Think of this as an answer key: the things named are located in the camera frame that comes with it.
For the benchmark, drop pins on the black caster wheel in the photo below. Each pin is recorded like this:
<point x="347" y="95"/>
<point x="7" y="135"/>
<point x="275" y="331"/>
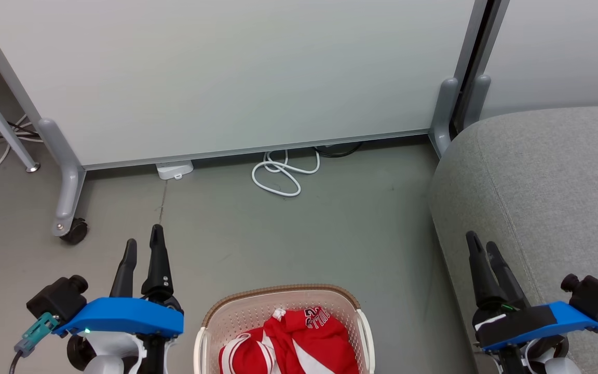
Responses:
<point x="77" y="231"/>

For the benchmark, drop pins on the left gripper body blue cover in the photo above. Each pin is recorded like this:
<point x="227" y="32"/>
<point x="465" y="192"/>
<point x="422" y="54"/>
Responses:
<point x="122" y="317"/>

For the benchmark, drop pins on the teal left camera connector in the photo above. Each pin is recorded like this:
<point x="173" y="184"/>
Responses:
<point x="37" y="332"/>

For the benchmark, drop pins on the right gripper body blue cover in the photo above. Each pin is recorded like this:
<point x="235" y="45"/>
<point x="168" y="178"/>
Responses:
<point x="538" y="322"/>

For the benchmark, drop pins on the white power adapter box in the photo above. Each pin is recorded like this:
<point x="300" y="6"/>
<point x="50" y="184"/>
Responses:
<point x="174" y="169"/>

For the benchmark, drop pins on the white partition board grey frame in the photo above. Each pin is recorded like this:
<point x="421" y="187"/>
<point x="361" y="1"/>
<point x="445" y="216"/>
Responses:
<point x="226" y="78"/>

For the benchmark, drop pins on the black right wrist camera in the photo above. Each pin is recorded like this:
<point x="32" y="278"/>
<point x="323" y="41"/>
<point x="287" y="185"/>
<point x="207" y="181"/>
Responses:
<point x="595" y="296"/>

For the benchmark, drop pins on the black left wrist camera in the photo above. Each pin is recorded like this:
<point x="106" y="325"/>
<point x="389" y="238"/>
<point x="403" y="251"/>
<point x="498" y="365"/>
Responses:
<point x="57" y="298"/>

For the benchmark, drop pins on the grey partition leg with caster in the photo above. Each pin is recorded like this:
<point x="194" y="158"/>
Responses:
<point x="68" y="176"/>

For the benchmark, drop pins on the grey fabric sofa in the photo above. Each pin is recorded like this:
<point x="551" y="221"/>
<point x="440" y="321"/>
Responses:
<point x="538" y="182"/>

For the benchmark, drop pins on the beige perforated laundry basket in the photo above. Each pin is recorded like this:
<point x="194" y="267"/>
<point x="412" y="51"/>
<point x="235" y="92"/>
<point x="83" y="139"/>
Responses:
<point x="236" y="317"/>

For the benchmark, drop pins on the red white basketball jersey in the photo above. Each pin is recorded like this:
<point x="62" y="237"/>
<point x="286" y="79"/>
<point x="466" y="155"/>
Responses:
<point x="325" y="337"/>

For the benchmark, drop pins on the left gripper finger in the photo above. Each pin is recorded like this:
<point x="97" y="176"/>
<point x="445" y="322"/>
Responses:
<point x="125" y="275"/>
<point x="158" y="265"/>

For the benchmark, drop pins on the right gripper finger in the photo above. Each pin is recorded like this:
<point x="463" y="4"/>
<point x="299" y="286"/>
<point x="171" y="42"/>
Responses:
<point x="509" y="285"/>
<point x="480" y="280"/>

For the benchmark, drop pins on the white partition panel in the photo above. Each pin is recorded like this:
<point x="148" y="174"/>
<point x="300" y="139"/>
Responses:
<point x="563" y="52"/>

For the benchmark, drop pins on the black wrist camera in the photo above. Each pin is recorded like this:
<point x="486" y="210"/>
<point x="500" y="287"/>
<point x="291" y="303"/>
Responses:
<point x="595" y="296"/>
<point x="57" y="298"/>

